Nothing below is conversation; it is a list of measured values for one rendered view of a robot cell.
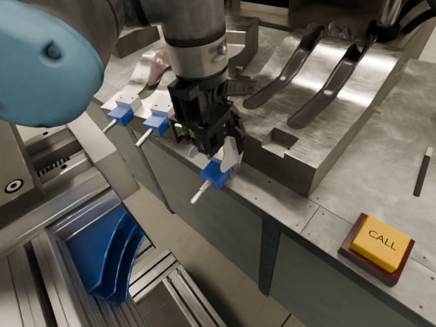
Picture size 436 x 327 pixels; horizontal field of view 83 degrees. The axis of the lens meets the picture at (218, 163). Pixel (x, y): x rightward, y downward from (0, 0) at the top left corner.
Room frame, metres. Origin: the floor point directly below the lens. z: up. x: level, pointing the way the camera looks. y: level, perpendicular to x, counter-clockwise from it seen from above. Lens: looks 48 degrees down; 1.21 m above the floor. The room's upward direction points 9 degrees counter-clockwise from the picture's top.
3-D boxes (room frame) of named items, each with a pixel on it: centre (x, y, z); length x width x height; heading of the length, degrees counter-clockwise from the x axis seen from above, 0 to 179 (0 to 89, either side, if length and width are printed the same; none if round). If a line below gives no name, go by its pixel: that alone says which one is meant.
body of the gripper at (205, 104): (0.31, 0.01, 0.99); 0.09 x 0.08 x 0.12; 139
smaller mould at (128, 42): (1.09, 0.28, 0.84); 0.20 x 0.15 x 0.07; 131
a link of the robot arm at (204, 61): (0.31, 0.00, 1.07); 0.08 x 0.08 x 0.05
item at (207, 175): (0.30, 0.02, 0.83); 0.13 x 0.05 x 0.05; 139
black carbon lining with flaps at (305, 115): (0.49, -0.24, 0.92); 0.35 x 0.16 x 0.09; 131
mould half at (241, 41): (0.71, 0.04, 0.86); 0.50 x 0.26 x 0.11; 148
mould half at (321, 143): (0.50, -0.26, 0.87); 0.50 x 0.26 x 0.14; 131
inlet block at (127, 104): (0.51, 0.22, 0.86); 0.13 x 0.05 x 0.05; 148
